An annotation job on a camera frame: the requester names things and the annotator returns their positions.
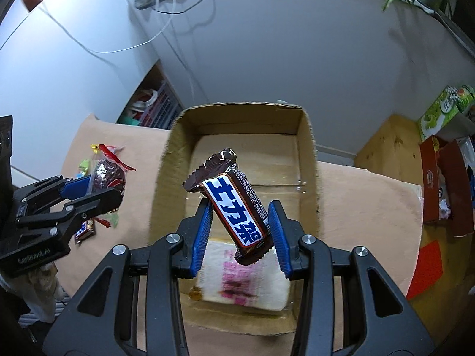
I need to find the small brown chocolate bar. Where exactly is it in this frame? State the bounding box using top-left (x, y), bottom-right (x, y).
top-left (73, 220), bottom-right (98, 245)

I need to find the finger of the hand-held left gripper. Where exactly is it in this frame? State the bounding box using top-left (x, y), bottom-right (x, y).
top-left (13, 175), bottom-right (93, 216)
top-left (17, 188), bottom-right (124, 245)

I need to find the white pink snack packet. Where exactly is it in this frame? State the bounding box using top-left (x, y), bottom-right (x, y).
top-left (189, 239), bottom-right (292, 312)

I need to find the plastic lattice basket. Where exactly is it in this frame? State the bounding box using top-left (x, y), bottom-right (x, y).
top-left (137, 82), bottom-right (182, 128)

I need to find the red cardboard box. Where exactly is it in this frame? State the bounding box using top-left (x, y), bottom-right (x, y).
top-left (419, 135), bottom-right (475, 238)

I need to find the green printed box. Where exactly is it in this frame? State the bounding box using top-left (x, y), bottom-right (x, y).
top-left (417, 85), bottom-right (475, 142)

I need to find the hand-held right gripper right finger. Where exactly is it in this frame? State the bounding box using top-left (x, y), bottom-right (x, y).
top-left (268, 199), bottom-right (435, 356)

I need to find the dark red snack packet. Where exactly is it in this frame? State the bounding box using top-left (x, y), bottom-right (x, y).
top-left (90, 158), bottom-right (127, 197)

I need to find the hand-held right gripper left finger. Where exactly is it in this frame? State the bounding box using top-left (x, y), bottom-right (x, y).
top-left (45, 198), bottom-right (214, 356)

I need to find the black cable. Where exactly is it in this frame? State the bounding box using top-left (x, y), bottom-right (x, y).
top-left (154, 0), bottom-right (219, 102)

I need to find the orange paper sheet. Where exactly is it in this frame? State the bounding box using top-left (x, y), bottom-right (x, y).
top-left (406, 240), bottom-right (444, 299)

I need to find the white cable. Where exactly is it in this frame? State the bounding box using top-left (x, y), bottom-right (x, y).
top-left (0, 0), bottom-right (197, 108)

